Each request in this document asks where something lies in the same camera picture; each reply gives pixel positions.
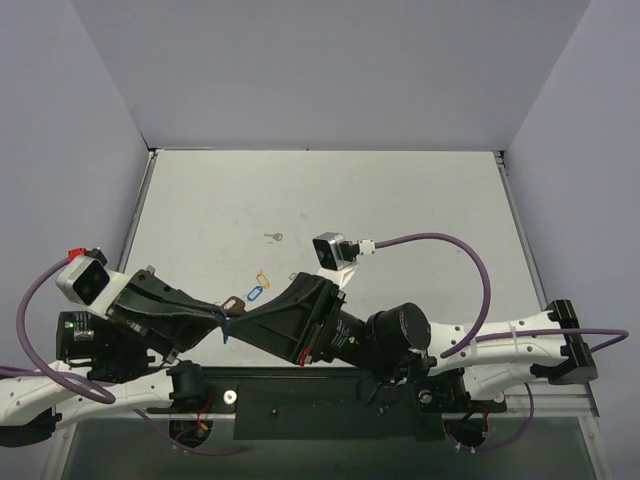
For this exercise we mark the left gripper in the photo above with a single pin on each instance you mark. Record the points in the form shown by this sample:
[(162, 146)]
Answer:
[(133, 310)]

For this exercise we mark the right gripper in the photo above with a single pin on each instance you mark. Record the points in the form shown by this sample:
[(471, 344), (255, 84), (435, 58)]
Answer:
[(325, 320)]

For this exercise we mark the blue key tag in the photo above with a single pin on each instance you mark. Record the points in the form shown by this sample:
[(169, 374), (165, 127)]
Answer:
[(254, 293), (225, 336)]

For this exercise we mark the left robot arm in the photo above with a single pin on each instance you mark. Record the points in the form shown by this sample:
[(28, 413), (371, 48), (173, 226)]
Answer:
[(37, 403)]

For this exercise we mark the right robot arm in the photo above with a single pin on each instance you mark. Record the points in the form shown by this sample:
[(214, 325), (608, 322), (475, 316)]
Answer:
[(401, 344)]

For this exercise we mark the blue key tag on table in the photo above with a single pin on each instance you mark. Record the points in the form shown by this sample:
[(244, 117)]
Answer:
[(254, 293)]

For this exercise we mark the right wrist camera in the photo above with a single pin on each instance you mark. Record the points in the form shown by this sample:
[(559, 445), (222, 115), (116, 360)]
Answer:
[(337, 257)]

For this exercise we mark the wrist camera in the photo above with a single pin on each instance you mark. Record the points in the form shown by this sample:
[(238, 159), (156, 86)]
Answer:
[(86, 283), (337, 257)]

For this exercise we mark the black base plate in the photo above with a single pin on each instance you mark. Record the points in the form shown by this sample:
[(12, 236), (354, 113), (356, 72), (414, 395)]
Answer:
[(334, 403)]

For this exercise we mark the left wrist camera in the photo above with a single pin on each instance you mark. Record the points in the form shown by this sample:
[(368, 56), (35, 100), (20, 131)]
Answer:
[(86, 283)]

